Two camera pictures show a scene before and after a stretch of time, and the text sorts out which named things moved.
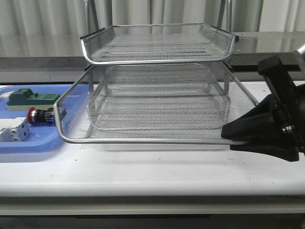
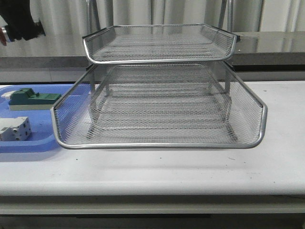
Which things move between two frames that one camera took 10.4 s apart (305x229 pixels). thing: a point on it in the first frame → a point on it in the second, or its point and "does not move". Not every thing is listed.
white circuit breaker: (15, 130) does not move
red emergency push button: (40, 116) → (2, 38)
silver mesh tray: (161, 103) does not move
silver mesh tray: (157, 44) does not move
